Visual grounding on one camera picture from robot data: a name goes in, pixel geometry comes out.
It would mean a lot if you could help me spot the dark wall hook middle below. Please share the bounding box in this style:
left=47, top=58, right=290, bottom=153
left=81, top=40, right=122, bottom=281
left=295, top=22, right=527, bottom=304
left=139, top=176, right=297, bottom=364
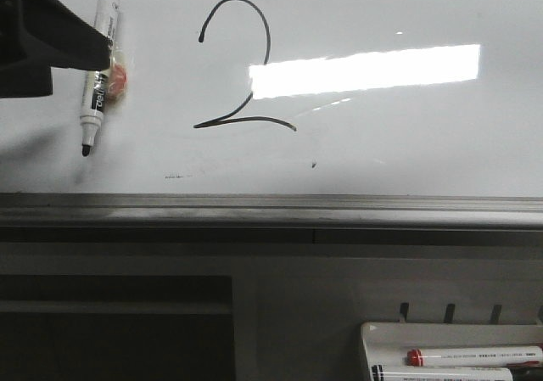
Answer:
left=443, top=303, right=456, bottom=324

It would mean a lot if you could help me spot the red capped whiteboard marker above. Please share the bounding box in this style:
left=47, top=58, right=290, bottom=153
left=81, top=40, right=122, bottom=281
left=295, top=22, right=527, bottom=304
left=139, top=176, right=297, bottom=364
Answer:
left=406, top=345, right=542, bottom=367

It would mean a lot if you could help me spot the black capped whiteboard marker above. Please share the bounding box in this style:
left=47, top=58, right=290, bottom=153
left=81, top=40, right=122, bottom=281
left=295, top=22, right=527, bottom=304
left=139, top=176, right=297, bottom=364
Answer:
left=371, top=365, right=513, bottom=381

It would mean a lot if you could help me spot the dark wall hook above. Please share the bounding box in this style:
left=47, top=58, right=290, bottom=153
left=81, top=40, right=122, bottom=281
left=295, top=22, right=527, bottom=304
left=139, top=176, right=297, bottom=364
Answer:
left=399, top=302, right=410, bottom=322
left=443, top=303, right=456, bottom=324

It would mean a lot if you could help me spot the black whiteboard marker with tape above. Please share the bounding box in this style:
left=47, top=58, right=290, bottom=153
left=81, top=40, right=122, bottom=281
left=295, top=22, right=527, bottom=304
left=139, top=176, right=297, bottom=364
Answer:
left=80, top=0, right=120, bottom=157

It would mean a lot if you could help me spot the white marker tray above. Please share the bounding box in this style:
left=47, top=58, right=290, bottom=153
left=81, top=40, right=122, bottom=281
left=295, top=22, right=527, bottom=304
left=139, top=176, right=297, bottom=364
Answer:
left=358, top=321, right=543, bottom=381

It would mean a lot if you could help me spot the white whiteboard with aluminium frame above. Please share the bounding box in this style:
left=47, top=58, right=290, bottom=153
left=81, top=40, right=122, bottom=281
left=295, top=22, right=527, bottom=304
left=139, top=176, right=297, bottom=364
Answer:
left=1, top=0, right=542, bottom=227

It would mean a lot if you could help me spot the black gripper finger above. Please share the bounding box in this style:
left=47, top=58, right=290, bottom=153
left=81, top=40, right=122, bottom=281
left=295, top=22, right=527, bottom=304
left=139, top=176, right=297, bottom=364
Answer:
left=1, top=0, right=110, bottom=98

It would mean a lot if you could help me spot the dark wall hook left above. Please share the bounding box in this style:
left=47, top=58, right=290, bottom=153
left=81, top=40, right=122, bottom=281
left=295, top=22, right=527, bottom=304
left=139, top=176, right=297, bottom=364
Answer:
left=399, top=302, right=410, bottom=322

